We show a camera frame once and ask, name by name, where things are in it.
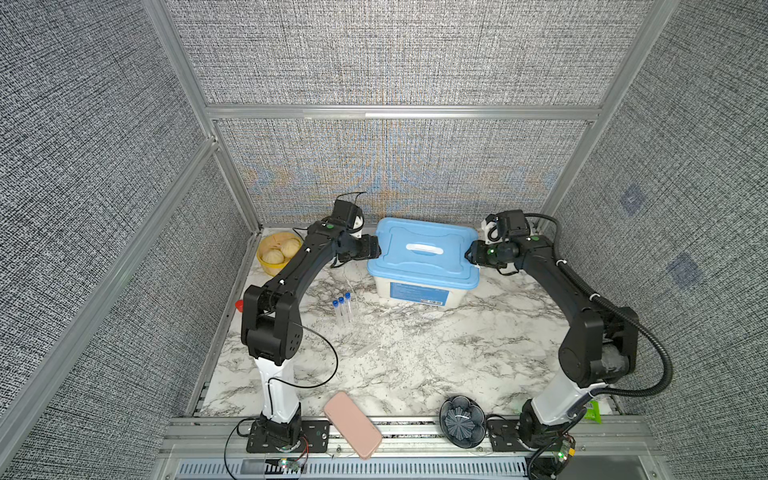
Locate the right steamed bun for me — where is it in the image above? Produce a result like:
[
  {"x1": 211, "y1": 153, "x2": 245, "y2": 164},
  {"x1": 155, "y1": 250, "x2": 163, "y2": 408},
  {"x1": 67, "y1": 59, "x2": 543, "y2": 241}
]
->
[{"x1": 280, "y1": 238, "x2": 302, "y2": 259}]

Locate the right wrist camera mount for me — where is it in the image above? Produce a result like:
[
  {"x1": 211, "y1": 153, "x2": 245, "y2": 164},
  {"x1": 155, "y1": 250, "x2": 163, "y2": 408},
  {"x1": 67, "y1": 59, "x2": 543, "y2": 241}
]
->
[{"x1": 481, "y1": 210, "x2": 531, "y2": 244}]

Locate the blue plastic box lid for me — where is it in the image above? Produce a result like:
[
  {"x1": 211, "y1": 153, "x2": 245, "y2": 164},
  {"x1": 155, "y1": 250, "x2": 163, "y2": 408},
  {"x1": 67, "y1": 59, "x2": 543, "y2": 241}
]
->
[{"x1": 367, "y1": 218, "x2": 479, "y2": 290}]

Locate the left steamed bun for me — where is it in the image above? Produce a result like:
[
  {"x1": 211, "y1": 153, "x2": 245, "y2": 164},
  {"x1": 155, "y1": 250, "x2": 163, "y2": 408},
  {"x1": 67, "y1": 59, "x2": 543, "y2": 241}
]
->
[{"x1": 261, "y1": 248, "x2": 285, "y2": 265}]

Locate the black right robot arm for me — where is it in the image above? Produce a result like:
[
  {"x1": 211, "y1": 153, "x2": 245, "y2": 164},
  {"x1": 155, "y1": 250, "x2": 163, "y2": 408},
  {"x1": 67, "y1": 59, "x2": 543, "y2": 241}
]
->
[{"x1": 465, "y1": 210, "x2": 674, "y2": 450}]

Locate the white plastic storage box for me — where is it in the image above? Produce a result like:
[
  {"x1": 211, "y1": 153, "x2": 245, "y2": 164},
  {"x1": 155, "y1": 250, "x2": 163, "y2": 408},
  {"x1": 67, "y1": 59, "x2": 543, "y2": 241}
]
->
[{"x1": 374, "y1": 277, "x2": 468, "y2": 308}]

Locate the black round pleated dish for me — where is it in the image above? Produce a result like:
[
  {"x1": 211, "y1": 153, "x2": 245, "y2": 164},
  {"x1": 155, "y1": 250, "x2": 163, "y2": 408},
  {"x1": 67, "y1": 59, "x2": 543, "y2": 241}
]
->
[{"x1": 438, "y1": 395, "x2": 487, "y2": 449}]

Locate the pink phone case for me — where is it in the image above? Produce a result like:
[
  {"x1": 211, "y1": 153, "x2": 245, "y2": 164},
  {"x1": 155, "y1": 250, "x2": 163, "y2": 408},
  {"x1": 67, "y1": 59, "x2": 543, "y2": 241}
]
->
[{"x1": 323, "y1": 391, "x2": 383, "y2": 460}]

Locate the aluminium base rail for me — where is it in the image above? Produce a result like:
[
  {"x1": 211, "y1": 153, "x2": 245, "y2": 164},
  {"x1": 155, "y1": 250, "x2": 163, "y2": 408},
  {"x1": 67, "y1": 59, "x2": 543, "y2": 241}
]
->
[{"x1": 150, "y1": 415, "x2": 673, "y2": 479}]

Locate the blue label sticker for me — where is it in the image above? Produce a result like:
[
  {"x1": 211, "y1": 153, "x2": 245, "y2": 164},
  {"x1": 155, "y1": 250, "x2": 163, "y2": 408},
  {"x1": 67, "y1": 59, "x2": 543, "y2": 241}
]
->
[{"x1": 390, "y1": 282, "x2": 450, "y2": 306}]

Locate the yellow wooden steamer basket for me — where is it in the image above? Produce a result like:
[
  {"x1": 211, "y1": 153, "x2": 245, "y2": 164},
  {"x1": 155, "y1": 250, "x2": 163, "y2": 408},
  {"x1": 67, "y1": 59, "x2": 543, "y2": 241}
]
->
[{"x1": 257, "y1": 232, "x2": 303, "y2": 277}]

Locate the steamed bun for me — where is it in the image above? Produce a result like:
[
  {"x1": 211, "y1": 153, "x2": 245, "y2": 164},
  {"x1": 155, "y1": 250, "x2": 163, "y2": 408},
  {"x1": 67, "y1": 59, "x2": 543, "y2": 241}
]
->
[
  {"x1": 261, "y1": 248, "x2": 285, "y2": 265},
  {"x1": 280, "y1": 238, "x2": 302, "y2": 259}
]

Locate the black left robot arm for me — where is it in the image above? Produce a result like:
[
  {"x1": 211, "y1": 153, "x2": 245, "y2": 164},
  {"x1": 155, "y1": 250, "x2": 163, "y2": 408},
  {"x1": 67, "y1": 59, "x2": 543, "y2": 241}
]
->
[{"x1": 241, "y1": 213, "x2": 380, "y2": 449}]

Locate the green snack packet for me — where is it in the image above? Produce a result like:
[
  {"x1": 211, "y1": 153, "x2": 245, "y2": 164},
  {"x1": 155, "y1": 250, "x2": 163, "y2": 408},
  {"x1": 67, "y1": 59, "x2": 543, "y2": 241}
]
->
[{"x1": 583, "y1": 400, "x2": 602, "y2": 424}]

